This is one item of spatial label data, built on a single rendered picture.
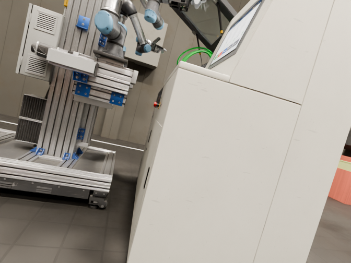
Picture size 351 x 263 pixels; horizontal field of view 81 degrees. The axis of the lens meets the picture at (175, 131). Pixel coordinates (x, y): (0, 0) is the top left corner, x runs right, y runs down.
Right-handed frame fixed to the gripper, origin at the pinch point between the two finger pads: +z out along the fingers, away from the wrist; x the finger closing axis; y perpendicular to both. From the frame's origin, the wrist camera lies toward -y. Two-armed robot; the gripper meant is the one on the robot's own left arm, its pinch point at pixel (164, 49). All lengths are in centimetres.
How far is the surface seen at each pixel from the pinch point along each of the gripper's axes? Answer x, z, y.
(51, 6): -254, -86, -25
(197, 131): 156, -69, 53
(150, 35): -145, 54, -39
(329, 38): 173, -30, -4
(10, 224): 103, -118, 133
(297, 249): 195, -15, 91
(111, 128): -156, 41, 148
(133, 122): -152, 80, 128
